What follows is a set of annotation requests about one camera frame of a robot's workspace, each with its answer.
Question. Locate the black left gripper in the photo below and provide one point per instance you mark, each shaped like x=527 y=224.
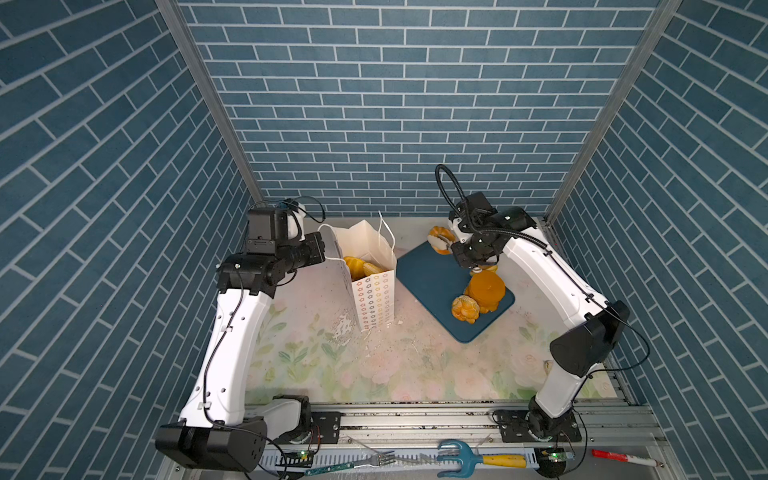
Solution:
x=315 y=245

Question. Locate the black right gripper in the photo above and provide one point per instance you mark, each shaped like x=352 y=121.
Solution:
x=462 y=260

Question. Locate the large round orange cake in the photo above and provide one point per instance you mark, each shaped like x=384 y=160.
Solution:
x=488 y=289

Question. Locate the long oval yellow bread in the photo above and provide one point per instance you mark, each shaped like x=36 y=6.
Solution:
x=356 y=267

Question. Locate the knotted yellow bread roll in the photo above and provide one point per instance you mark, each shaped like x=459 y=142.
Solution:
x=465 y=309

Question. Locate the white paper bag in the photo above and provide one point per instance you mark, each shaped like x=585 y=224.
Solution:
x=373 y=296

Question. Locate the braided brown pastry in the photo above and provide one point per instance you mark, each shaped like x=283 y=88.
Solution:
x=369 y=269

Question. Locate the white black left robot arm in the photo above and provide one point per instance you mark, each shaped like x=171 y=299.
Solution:
x=213 y=431

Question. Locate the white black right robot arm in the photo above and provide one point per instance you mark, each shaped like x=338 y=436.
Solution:
x=511 y=240

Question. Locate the dark teal tray mat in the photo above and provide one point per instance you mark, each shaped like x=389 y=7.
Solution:
x=435 y=281

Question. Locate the teal yellow garden fork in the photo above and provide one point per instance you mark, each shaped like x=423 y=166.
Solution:
x=462 y=454

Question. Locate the red white marker pen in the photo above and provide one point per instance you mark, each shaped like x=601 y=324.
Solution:
x=627 y=458

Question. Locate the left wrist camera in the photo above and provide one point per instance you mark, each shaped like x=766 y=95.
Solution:
x=295 y=215

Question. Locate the metal fork green handle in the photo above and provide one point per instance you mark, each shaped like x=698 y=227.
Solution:
x=375 y=460

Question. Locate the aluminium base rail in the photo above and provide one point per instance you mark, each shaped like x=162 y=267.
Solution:
x=411 y=425

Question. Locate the aluminium corner post left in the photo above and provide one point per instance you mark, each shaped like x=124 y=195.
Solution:
x=181 y=33

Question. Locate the aluminium corner post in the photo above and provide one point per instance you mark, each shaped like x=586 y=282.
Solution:
x=657 y=24
x=181 y=33

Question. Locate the aluminium corner post right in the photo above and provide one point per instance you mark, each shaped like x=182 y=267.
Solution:
x=657 y=24

